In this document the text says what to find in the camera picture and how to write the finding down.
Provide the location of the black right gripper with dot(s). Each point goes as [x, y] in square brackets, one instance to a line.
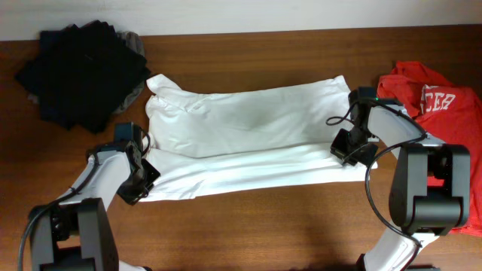
[352, 149]

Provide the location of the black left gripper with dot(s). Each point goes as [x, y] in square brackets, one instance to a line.
[140, 182]

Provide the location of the white printed t-shirt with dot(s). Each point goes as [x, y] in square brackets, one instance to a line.
[207, 144]

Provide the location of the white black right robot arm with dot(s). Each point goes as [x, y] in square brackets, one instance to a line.
[429, 195]

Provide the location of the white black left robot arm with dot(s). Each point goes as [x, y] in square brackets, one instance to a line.
[73, 231]

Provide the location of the red lettered t-shirt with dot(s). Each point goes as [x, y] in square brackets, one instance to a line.
[448, 111]

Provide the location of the black folded garment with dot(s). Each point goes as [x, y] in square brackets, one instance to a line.
[83, 71]

